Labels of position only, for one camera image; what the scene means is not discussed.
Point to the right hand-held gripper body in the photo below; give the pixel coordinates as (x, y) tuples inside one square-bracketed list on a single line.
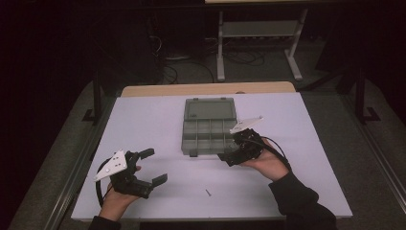
[(250, 145)]

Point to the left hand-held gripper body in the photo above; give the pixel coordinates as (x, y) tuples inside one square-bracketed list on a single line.
[(115, 166)]

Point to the grey plastic organizer box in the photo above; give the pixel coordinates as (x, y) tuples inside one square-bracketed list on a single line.
[(207, 127)]

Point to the small metal screw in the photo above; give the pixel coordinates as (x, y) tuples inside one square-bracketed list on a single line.
[(208, 192)]

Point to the person's right hand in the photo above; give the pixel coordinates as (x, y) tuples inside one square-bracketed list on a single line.
[(269, 164)]

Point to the person's left hand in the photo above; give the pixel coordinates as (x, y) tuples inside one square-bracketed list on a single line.
[(115, 204)]

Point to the black metal stand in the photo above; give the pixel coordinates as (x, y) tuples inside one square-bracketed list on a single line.
[(96, 102), (360, 96)]

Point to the grey metal floor rail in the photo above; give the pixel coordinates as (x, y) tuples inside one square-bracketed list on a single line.
[(76, 166), (376, 153)]

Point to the white metal desk frame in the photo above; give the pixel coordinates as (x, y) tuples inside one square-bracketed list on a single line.
[(258, 29)]

